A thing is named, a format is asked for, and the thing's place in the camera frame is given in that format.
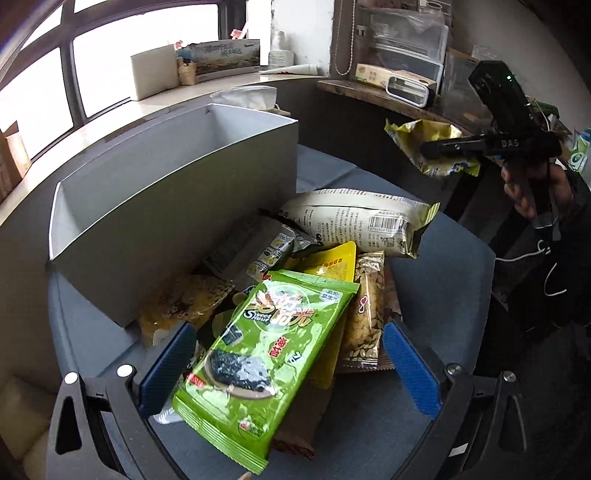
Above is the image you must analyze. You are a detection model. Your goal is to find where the white box on sill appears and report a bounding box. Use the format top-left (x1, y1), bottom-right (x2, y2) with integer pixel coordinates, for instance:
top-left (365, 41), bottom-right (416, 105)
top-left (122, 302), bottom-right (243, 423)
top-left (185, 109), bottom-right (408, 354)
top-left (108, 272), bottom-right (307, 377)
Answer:
top-left (130, 44), bottom-right (179, 101)

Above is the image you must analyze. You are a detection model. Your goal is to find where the yellow green snack bag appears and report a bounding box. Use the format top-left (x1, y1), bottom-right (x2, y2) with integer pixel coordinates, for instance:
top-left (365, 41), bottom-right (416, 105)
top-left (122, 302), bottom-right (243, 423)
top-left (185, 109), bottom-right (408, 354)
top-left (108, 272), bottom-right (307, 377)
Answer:
top-left (385, 119), bottom-right (480, 179)

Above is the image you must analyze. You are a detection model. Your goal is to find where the small brown cardboard box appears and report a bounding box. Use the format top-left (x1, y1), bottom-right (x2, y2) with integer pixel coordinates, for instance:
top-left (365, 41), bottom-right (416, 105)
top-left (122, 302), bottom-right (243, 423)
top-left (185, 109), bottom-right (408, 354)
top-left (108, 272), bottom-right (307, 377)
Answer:
top-left (0, 121), bottom-right (31, 202)

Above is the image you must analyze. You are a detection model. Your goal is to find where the wooden side shelf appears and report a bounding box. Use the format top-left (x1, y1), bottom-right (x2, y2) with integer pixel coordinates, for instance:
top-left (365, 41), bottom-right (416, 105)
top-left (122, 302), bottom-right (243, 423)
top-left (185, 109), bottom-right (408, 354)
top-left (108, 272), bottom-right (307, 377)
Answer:
top-left (317, 79), bottom-right (473, 135)

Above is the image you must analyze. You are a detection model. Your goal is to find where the printed landscape tissue box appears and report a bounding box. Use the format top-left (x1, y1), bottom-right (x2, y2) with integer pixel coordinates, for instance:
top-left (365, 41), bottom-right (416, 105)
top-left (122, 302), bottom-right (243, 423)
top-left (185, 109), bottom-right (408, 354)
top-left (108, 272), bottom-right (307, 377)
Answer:
top-left (178, 39), bottom-right (260, 83)

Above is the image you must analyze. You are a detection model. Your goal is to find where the small beige snack pack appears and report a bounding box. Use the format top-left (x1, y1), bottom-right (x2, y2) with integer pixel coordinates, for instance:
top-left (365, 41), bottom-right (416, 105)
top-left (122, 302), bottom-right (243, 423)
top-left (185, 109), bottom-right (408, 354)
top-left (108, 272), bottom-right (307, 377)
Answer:
top-left (338, 251), bottom-right (385, 370)

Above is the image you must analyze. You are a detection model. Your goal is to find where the cream leather sofa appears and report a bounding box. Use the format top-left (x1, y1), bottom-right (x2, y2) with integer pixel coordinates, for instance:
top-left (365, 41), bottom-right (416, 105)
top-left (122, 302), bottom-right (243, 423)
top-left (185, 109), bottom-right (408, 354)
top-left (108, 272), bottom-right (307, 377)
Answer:
top-left (1, 377), bottom-right (55, 479)

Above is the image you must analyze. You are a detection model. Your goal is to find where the blue table cloth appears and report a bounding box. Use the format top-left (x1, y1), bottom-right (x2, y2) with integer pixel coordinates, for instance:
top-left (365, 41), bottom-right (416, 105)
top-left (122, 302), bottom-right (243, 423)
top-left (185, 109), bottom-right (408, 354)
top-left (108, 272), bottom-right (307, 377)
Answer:
top-left (48, 146), bottom-right (495, 479)

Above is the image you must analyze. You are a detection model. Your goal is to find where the silver dark snack bag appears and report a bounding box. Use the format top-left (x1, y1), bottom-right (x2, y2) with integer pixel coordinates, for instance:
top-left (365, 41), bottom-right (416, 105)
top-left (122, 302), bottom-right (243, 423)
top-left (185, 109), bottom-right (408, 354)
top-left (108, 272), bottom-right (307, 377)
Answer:
top-left (204, 213), bottom-right (324, 290)

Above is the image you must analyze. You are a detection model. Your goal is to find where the black window frame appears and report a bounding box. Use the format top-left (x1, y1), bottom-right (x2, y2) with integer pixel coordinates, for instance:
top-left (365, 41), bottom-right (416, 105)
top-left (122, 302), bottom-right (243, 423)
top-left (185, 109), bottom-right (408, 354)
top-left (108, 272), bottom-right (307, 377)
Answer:
top-left (0, 0), bottom-right (246, 128)

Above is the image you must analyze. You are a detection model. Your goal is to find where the beige carton on shelf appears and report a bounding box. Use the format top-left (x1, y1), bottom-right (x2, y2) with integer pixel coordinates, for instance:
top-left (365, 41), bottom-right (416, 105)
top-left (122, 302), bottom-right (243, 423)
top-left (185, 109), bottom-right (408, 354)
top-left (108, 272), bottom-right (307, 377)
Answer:
top-left (355, 63), bottom-right (437, 89)

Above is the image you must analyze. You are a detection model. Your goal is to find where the clear plastic drawer organizer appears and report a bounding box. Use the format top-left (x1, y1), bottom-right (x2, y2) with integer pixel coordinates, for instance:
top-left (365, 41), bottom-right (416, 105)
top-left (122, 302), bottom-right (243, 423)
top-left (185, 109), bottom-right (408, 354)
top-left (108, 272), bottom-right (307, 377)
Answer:
top-left (355, 7), bottom-right (449, 84)

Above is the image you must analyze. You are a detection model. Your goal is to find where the person's right hand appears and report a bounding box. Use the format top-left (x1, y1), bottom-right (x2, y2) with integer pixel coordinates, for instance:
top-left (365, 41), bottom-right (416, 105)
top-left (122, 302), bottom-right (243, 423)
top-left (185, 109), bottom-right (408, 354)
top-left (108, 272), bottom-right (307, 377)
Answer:
top-left (501, 163), bottom-right (574, 220)

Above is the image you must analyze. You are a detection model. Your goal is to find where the white rice cracker bag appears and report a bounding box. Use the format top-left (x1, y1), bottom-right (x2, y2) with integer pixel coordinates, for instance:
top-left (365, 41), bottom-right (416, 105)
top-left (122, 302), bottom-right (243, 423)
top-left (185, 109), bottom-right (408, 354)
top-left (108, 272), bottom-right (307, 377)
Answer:
top-left (280, 188), bottom-right (440, 259)

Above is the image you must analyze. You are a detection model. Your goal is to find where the white tube on sill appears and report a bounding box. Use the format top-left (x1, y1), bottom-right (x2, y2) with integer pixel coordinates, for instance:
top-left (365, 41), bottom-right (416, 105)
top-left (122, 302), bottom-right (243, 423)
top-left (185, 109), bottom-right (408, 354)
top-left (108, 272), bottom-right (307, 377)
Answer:
top-left (259, 64), bottom-right (318, 76)

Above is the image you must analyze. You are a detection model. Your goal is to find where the green seaweed snack bag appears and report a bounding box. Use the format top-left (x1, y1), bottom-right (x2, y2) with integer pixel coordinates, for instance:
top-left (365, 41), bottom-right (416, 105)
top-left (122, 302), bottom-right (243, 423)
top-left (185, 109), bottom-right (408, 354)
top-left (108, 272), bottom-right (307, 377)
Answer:
top-left (172, 270), bottom-right (359, 475)

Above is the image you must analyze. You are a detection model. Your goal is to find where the brown long snack pack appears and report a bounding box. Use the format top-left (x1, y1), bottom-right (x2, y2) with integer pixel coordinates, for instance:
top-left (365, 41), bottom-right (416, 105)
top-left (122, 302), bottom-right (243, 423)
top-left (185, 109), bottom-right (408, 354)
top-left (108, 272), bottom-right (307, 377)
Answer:
top-left (273, 257), bottom-right (402, 459)

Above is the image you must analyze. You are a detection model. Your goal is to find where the tissue pack beige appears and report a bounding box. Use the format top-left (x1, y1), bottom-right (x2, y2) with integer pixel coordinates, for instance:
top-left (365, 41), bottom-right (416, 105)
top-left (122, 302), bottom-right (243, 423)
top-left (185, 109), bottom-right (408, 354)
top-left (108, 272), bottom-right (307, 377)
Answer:
top-left (211, 85), bottom-right (291, 117)

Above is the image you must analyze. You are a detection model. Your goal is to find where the white digital clock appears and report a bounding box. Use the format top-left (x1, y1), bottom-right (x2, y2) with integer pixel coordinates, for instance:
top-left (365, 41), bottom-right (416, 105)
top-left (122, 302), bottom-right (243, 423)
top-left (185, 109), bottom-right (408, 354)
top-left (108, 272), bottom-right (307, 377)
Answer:
top-left (386, 76), bottom-right (435, 109)

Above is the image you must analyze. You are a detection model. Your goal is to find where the grey open storage box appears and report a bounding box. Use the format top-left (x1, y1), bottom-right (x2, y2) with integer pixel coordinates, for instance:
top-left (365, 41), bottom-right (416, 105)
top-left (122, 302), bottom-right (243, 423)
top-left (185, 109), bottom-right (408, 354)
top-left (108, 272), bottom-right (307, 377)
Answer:
top-left (48, 104), bottom-right (298, 326)

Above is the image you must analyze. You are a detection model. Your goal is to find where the white pump bottle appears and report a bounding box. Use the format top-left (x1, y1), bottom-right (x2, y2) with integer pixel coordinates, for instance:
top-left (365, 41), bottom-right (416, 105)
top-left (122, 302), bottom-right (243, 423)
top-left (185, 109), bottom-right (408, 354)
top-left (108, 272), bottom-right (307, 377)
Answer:
top-left (269, 30), bottom-right (294, 69)

